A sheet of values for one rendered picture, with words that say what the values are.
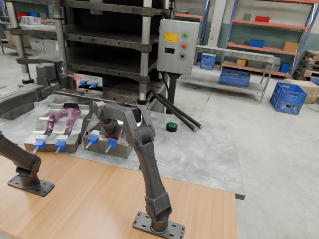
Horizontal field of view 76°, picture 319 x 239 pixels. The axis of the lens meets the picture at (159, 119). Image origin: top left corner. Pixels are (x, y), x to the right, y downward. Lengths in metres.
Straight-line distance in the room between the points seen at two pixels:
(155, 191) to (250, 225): 1.43
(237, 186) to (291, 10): 6.72
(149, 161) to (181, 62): 1.17
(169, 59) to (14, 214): 1.41
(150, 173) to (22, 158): 0.52
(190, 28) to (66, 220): 1.45
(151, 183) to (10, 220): 0.56
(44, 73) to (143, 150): 0.53
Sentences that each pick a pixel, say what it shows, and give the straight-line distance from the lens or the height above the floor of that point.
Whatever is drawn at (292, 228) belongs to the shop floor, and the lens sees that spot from 2.27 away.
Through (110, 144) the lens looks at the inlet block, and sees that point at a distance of 1.10.
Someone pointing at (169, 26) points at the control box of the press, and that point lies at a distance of 1.73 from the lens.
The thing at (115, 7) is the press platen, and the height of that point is 1.52.
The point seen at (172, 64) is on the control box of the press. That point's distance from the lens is 1.76.
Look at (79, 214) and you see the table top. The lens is 0.95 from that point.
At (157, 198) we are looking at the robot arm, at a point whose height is 0.96.
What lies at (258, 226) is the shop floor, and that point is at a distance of 2.12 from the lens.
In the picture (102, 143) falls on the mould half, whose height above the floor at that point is 0.87.
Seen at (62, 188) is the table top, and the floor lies 0.80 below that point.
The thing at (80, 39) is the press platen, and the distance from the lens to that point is 1.95.
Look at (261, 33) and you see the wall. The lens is 7.45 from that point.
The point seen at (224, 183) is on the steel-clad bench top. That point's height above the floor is 0.80.
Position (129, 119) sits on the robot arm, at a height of 1.21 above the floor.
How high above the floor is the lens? 1.54
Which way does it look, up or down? 29 degrees down
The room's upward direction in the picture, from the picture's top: 6 degrees clockwise
